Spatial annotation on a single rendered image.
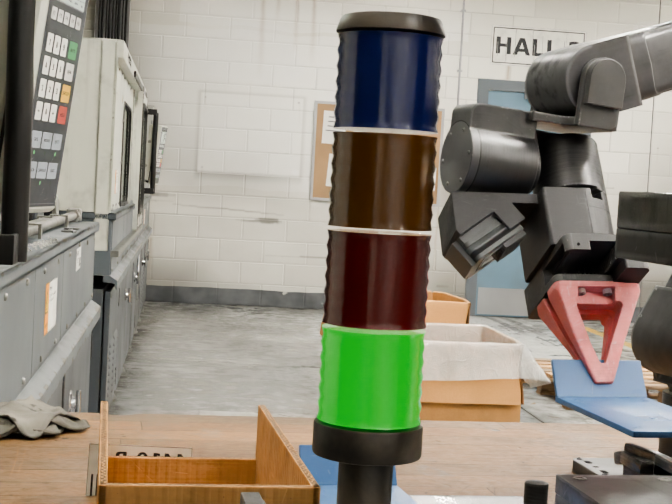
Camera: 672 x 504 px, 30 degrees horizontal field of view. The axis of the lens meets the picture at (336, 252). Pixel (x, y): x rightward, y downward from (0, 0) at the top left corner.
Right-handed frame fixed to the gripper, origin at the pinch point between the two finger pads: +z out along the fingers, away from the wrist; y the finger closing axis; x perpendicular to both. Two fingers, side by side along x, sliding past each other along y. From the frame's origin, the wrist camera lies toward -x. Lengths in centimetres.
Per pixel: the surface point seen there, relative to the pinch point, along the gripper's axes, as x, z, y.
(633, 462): -5.6, 11.6, 14.9
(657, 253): -9.3, 5.7, 30.0
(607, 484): -10.0, 14.7, 20.8
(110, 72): -35, -273, -346
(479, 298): 309, -456, -932
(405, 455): -26, 20, 41
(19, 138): -47, -50, -49
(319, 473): -21.2, 6.5, -2.7
